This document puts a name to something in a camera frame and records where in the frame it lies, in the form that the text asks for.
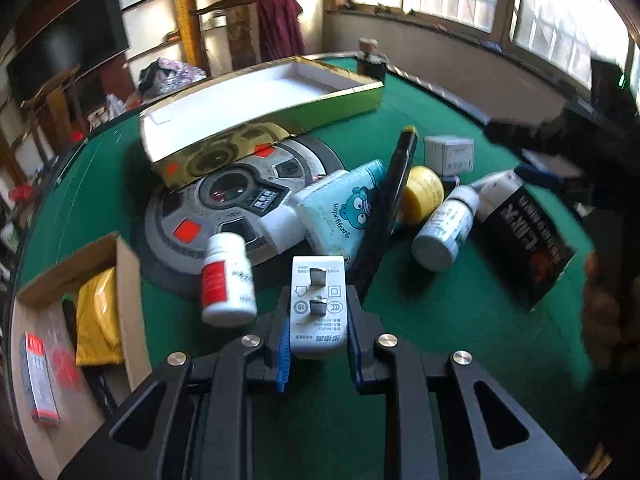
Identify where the white plastic cap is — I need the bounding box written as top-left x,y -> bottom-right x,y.
259,204 -> 306,253

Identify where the white pill bottle red label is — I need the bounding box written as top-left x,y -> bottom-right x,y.
201,232 -> 258,327

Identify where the patterned bag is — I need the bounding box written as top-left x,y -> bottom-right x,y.
137,57 -> 207,96

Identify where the long black box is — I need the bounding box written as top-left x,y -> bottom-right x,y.
350,126 -> 420,301

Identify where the light blue tissue pack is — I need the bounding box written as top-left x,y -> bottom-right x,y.
292,159 -> 387,266

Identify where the round grey table centre panel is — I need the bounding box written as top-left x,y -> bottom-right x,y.
132,132 -> 351,301

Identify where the yellow round jar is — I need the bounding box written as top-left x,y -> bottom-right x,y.
402,166 -> 445,227

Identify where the person's right hand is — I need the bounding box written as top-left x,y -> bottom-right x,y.
582,250 -> 632,361

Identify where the black television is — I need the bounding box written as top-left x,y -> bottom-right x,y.
5,0 -> 132,103

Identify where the plain white bottle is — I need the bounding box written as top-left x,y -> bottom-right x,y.
472,170 -> 523,223

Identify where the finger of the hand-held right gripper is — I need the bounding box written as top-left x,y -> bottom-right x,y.
514,162 -> 578,192
484,112 -> 573,155

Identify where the white plastic bag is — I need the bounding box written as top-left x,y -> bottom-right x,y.
90,92 -> 126,127

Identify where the white bottle blue label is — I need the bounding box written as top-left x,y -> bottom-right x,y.
411,185 -> 480,272

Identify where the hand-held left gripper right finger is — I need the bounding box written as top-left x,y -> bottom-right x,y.
347,285 -> 583,480

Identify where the gold open gift box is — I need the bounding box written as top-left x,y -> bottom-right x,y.
139,56 -> 386,191

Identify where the maroon cloth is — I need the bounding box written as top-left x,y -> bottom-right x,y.
257,0 -> 306,63

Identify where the brown cardboard box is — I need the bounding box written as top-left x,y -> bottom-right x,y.
10,231 -> 153,461

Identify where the small dark bottle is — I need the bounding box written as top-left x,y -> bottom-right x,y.
357,37 -> 387,81

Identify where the white charger plug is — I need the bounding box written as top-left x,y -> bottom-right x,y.
290,256 -> 351,360

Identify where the carved wooden chair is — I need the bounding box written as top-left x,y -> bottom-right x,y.
190,0 -> 266,78

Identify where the dark wooden chair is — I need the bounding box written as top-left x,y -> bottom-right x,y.
20,65 -> 88,146

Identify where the red and white small box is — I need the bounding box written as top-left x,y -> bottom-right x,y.
19,332 -> 61,426

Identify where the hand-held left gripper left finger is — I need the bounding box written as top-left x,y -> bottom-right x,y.
60,282 -> 294,480

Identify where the yellow packet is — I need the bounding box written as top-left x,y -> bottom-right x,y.
75,267 -> 125,367

